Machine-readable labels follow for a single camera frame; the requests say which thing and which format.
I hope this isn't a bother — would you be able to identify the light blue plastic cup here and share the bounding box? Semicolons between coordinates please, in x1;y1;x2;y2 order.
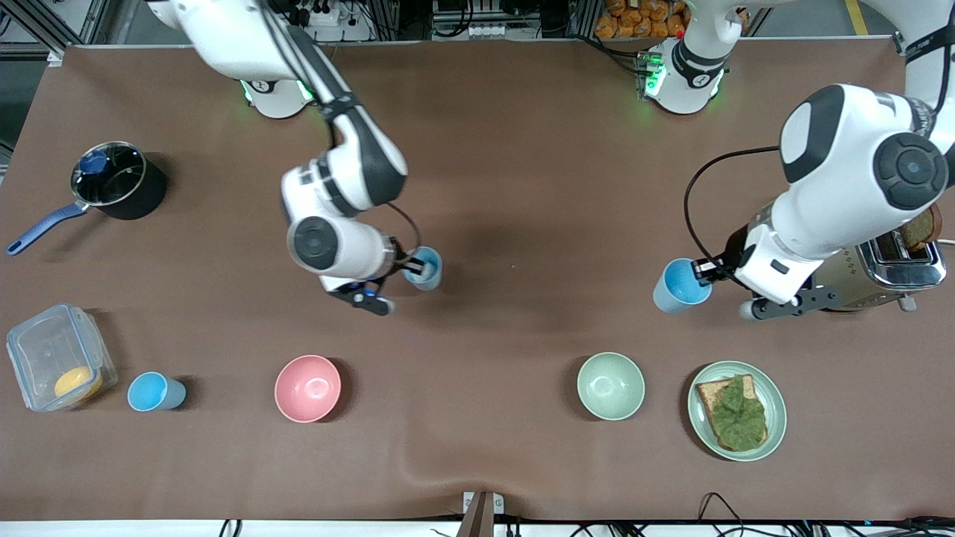
401;246;443;292
652;257;713;315
127;371;187;412

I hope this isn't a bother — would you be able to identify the brown table cloth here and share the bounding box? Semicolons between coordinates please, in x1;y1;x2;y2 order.
0;39;955;523

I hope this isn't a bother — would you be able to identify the brown bread slice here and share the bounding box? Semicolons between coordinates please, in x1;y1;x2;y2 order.
695;374;769;453

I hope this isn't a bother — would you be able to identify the silver toaster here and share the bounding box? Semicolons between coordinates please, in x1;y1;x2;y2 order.
810;201;948;313

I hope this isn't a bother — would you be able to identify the green lettuce leaf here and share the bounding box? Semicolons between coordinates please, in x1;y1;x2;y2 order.
707;375;768;451

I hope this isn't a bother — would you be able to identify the toast slice in toaster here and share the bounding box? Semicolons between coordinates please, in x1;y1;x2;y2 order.
899;204;944;253

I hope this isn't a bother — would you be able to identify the pink bowl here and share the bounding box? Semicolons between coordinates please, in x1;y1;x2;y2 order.
274;354;342;424

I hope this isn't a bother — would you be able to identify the pale green plate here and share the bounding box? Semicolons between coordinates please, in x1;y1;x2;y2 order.
687;361;788;462

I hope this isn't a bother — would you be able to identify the pale green bowl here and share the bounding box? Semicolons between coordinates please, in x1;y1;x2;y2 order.
577;352;646;421

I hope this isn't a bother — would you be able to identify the metal table clamp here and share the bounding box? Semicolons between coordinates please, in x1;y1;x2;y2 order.
457;490;505;537

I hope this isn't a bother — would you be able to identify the pile of orange buns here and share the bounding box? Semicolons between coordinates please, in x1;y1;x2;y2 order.
595;0;751;40

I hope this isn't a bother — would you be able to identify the white power strip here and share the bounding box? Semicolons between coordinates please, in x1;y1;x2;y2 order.
287;0;342;28

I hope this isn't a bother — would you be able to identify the glass lid with blue knob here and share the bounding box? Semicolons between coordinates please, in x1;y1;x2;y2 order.
71;142;145;207

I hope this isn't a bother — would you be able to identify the yellow round food piece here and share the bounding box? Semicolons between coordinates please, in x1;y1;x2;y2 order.
54;365;104;401

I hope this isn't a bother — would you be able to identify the clear plastic storage container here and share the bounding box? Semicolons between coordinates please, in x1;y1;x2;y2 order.
6;302;119;413

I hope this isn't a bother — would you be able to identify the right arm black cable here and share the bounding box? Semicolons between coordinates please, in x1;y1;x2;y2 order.
384;201;424;258

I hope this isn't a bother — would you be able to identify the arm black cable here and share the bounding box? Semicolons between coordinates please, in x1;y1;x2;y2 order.
384;201;424;258
683;145;783;263

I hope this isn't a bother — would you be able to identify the left gripper black bracket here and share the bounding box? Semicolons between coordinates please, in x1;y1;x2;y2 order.
739;286;845;322

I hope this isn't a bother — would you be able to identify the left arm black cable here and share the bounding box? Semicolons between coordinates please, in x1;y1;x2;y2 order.
683;145;783;263

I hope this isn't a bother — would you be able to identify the black looped cable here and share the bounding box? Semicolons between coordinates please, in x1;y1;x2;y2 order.
698;492;748;527

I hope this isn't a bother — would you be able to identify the black pot with blue handle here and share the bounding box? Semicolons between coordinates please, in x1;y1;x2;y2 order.
7;142;167;257

